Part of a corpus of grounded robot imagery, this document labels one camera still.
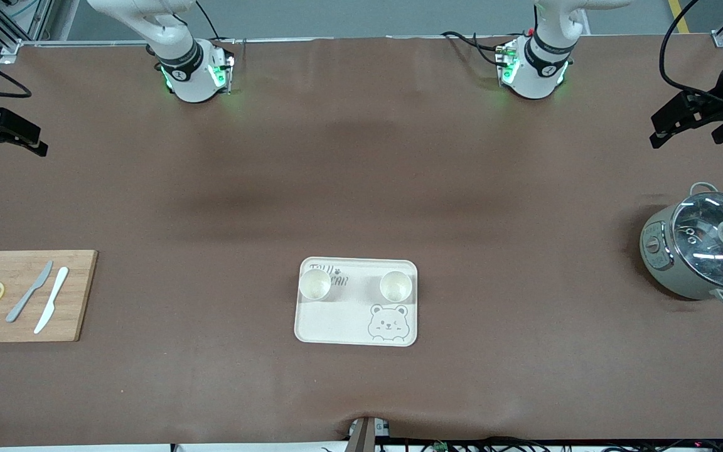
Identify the white plastic cup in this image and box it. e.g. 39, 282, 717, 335
379, 270, 413, 303
298, 269, 333, 302

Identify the beige bear print tray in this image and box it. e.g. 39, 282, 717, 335
294, 257, 419, 348

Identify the glass pot lid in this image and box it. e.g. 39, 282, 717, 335
671, 191, 723, 291

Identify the grey electric cooking pot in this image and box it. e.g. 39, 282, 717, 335
640, 182, 723, 307

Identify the grey plastic knife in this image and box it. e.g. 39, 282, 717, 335
6, 261, 54, 323

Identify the white plastic knife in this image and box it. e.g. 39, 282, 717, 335
33, 267, 70, 335

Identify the wooden cutting board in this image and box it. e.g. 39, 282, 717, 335
0, 250, 99, 343

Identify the brown table mat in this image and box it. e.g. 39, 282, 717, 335
0, 35, 723, 448

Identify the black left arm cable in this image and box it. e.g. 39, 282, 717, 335
660, 0, 723, 101

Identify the aluminium frame with black struts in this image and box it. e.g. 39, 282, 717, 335
0, 0, 80, 63

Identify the black right base cable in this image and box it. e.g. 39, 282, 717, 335
195, 0, 222, 41

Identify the black base cable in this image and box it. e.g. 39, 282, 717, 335
441, 30, 508, 67
195, 0, 222, 41

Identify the black left base cable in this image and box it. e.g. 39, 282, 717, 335
441, 30, 508, 67

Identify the grey camera post bracket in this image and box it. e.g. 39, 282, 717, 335
346, 416, 392, 452

